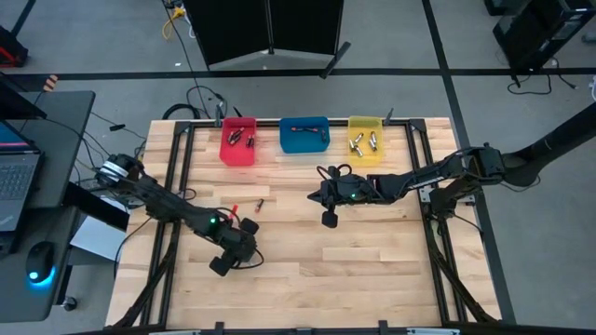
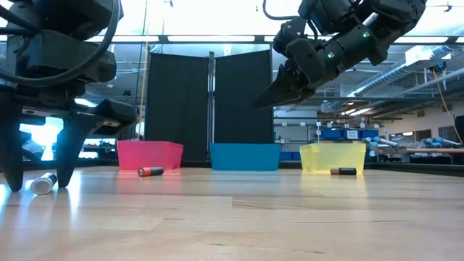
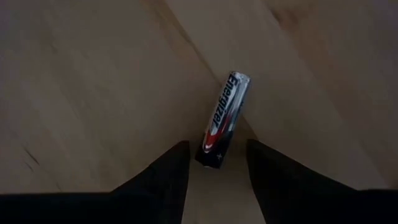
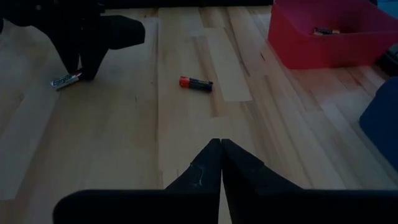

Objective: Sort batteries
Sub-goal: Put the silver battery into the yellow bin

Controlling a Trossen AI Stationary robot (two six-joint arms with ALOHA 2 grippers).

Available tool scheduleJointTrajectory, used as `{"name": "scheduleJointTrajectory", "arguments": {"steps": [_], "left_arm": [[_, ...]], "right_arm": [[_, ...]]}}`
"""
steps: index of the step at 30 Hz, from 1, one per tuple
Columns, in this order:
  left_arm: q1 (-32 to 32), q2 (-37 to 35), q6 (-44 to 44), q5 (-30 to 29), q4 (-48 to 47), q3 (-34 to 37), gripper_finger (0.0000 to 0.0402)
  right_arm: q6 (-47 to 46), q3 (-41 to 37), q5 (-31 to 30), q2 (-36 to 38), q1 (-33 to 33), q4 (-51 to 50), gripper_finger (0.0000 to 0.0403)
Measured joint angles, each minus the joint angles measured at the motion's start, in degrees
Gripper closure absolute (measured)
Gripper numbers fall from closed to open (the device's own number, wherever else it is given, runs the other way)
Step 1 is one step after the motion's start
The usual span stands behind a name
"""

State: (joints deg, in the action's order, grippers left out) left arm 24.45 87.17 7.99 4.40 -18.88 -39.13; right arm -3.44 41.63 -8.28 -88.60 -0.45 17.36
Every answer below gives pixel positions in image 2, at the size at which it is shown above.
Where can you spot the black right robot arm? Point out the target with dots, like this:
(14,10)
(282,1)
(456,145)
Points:
(391,14)

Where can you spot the yellow plastic bin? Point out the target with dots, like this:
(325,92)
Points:
(333,156)

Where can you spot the black folding screen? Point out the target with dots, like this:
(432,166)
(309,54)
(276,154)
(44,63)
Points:
(177,108)

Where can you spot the black aluminium table frame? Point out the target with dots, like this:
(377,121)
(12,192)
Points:
(417,167)

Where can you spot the wooden workbench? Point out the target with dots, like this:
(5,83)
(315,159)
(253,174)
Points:
(435,150)

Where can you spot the blue plastic bin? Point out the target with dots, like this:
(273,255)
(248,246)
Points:
(244,157)

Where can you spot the black battery copper end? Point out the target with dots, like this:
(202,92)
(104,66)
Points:
(344,171)

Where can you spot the red plastic bin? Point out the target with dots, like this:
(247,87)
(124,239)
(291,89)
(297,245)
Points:
(148,156)

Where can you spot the silver battery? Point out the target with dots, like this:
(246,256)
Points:
(43,183)

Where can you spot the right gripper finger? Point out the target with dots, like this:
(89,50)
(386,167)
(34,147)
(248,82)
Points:
(282,96)
(288,76)

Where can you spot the blue storage bin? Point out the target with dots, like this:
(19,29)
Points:
(370,133)
(331,134)

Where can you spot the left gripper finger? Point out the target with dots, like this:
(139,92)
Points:
(11,145)
(70,152)

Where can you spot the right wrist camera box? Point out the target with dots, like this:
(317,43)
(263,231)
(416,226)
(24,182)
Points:
(290,34)

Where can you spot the black battery red end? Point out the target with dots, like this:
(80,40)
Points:
(152,171)

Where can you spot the black chair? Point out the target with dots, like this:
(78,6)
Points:
(459,128)

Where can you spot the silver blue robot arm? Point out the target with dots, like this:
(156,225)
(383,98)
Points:
(440,141)
(380,141)

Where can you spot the blue black hanging reel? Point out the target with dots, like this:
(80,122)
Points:
(439,66)

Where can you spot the silver ceiling duct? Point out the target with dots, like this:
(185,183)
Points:
(395,72)

